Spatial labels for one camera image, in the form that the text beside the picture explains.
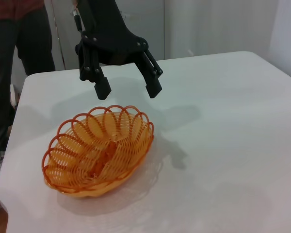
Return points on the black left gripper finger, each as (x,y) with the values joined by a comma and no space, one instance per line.
(100,85)
(152,85)

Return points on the person in dark trousers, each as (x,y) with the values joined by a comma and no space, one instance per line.
(4,72)

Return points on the white cabinet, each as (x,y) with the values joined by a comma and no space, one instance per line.
(145,24)

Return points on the orange woven plastic basket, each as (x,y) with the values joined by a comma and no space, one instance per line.
(126,150)

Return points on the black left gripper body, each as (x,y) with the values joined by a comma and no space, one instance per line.
(109,31)

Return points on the white tablecloth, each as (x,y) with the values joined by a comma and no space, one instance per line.
(220,145)

